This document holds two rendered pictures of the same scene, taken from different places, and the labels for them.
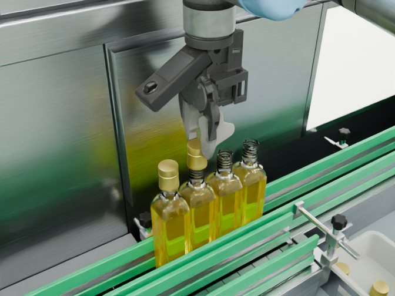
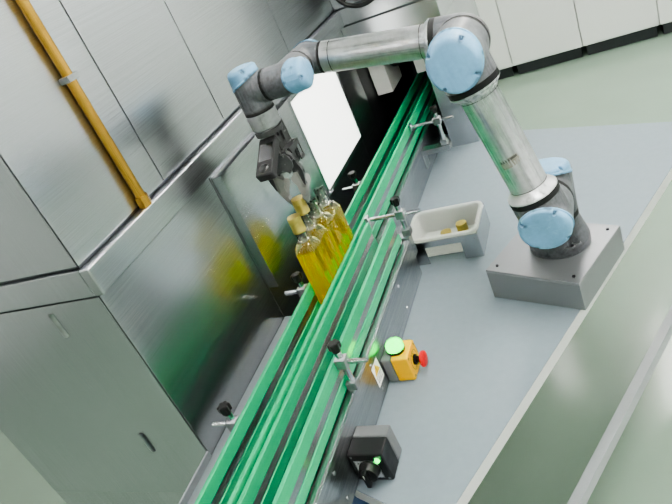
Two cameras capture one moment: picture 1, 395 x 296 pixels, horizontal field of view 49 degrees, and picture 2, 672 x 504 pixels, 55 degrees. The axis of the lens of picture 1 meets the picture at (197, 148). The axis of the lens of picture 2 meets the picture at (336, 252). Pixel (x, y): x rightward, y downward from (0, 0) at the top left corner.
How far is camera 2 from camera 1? 1.05 m
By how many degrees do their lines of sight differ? 25
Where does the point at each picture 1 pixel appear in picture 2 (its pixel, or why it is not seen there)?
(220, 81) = (290, 147)
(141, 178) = (272, 260)
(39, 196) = (228, 301)
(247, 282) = (379, 258)
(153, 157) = (269, 242)
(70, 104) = (213, 224)
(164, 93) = (273, 164)
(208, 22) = (270, 117)
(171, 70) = (266, 154)
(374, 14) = (341, 64)
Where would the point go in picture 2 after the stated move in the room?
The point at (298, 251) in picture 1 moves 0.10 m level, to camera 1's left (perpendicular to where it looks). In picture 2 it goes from (389, 231) to (364, 251)
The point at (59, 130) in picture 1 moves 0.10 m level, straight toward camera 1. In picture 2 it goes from (216, 245) to (246, 243)
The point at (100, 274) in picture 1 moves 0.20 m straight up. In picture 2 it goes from (299, 322) to (265, 258)
